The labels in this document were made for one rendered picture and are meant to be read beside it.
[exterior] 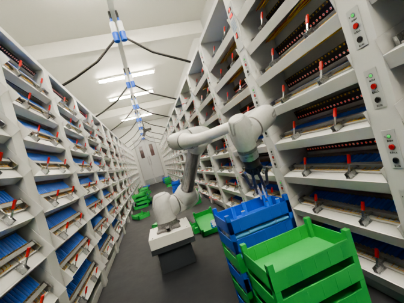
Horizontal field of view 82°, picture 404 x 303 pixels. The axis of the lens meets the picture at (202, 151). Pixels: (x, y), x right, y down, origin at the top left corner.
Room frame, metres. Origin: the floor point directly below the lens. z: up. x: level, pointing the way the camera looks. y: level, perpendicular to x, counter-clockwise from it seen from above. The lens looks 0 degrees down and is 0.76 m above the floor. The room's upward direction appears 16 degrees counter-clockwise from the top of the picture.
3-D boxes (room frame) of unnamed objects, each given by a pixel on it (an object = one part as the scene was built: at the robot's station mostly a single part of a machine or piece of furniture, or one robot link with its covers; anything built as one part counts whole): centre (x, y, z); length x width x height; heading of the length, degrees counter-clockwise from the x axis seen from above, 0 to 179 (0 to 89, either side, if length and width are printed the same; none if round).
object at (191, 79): (2.78, -0.18, 0.85); 0.20 x 0.09 x 1.71; 103
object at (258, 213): (1.07, -0.14, 0.44); 0.30 x 0.20 x 0.08; 104
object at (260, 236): (1.07, -0.14, 0.36); 0.30 x 0.20 x 0.08; 104
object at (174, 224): (1.78, 0.41, 0.30); 0.22 x 0.18 x 0.06; 9
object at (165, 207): (1.81, 0.40, 0.44); 0.18 x 0.16 x 0.22; 126
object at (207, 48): (2.09, -0.34, 0.85); 0.20 x 0.09 x 1.71; 103
